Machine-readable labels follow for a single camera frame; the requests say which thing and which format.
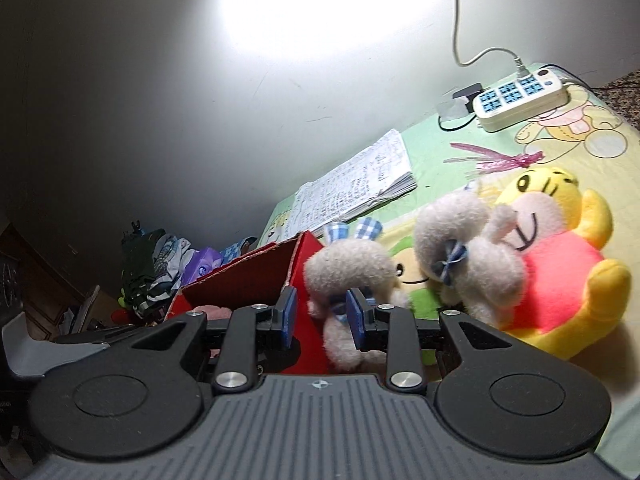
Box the green bean plush toy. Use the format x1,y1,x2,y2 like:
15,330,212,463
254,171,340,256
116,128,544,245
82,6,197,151
388,242,444,366

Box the white bunny plush checkered ears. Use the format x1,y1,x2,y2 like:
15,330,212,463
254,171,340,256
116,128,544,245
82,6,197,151
304,217,410,374

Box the white bunny plush blue bow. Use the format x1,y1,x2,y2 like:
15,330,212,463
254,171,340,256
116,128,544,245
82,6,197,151
413,190,527,328

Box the yellow tiger plush red shirt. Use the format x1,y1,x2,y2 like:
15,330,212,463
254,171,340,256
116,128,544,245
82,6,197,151
496,166,631,360

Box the pink plush toy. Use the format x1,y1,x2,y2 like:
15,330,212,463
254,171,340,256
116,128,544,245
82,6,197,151
192,304,232,321

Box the red cardboard box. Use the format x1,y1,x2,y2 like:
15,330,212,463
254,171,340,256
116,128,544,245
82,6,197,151
165,232,331,375

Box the pile of clothes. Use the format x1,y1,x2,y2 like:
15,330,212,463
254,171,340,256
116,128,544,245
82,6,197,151
118,221,195,325

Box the handwritten paper notebook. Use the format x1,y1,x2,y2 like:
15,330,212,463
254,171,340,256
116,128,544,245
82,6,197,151
281,129,416,238

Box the pink ribbon tassel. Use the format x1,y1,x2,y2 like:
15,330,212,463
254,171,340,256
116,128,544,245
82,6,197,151
444,142,544,174

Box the black charger adapter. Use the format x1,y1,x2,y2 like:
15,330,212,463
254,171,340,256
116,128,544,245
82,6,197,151
436,82,484,132

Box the white blue power strip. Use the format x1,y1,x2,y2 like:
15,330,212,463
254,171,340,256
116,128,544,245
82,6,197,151
472,68,570,132

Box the patterned brown cloth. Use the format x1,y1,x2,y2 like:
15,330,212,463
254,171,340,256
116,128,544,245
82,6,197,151
600,70,640,129

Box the white power cable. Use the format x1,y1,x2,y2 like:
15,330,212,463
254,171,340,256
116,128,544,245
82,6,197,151
449,0,531,80

